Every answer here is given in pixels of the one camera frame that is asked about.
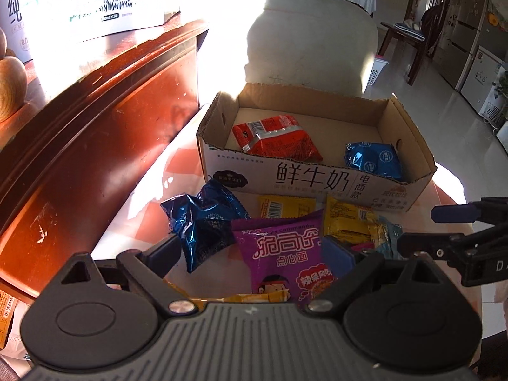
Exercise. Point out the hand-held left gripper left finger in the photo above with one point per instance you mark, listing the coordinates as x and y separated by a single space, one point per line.
166 257

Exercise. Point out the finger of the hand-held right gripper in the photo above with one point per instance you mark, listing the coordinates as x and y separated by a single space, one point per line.
452 213
426 245

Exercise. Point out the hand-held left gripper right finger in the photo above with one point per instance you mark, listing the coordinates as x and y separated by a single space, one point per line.
337 257

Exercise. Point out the light blue snack packet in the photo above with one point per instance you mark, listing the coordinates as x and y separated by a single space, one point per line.
391 236

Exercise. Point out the dark blue snack packet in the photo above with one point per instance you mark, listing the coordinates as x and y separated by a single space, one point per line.
202 222

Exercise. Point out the purple snack packet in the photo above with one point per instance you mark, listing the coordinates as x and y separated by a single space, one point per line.
285 254

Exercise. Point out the yellow snack packet with barcode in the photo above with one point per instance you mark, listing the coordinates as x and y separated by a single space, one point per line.
285 206

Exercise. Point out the cardboard box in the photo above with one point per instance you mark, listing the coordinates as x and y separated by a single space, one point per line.
317 184

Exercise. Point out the red snack packet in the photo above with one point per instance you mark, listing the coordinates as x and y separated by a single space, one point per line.
278 137

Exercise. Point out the white chest freezer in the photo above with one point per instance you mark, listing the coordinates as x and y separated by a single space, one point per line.
486 83

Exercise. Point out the red wooden cabinet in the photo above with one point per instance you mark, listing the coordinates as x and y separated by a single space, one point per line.
99 135

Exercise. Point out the white perforated basket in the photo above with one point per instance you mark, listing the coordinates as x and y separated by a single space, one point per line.
379 72

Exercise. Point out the orange printed packet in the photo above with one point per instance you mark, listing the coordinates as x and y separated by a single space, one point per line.
8 317

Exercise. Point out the dark wooden chair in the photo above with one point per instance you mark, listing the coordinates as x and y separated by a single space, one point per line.
412 35

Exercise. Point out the silver refrigerator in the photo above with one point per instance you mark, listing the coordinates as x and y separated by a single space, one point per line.
470 20

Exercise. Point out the grey sofa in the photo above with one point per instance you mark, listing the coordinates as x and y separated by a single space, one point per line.
285 31

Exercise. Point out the wooden gourd ornament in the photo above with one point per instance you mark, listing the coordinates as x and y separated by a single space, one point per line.
11 83

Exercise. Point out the white and green milk carton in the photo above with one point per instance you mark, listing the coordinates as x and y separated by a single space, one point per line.
79 4

